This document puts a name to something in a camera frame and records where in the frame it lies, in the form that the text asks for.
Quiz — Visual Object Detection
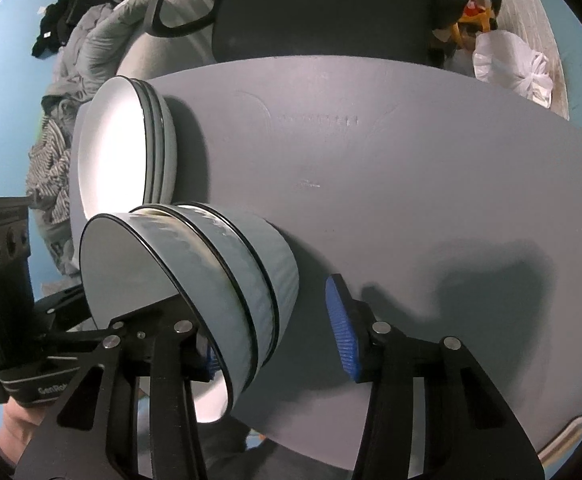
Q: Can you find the knotted white plastic bag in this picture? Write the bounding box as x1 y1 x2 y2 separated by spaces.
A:
472 29 555 107

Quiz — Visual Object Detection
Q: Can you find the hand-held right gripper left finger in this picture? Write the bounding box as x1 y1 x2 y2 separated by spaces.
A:
15 317 218 480

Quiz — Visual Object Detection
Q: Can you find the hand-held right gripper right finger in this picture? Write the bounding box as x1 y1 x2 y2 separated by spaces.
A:
324 273 545 480

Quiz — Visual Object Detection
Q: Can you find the wooden board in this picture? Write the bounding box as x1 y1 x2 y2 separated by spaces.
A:
538 415 582 466

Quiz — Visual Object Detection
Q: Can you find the white plate black rim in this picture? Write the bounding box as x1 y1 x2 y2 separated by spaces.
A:
136 79 172 202
69 75 164 221
146 82 178 200

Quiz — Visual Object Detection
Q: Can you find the black clothing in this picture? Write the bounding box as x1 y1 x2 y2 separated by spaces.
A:
31 0 96 58

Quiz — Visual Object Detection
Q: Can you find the pile of grey clothes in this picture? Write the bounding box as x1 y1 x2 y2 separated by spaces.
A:
41 0 157 276

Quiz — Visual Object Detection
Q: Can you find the black office chair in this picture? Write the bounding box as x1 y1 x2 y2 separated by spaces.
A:
146 0 502 68

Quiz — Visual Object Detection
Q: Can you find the person's left hand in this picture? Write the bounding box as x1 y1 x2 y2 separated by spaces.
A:
0 400 62 463

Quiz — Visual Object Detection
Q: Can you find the dark grey cloth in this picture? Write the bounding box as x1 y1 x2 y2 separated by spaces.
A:
196 410 362 480

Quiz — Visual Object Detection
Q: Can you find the black white striped shirt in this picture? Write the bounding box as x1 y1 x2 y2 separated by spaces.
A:
26 120 79 226

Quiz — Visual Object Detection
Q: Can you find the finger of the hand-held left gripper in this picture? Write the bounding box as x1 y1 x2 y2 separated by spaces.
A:
33 287 92 334
46 305 177 357

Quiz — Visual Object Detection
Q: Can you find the white bowl grey ribbed outside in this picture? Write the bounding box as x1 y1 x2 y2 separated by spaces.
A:
191 202 300 348
79 208 252 423
171 204 278 368

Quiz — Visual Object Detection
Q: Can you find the white brick-pattern panel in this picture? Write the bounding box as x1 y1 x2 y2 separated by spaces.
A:
491 0 572 121

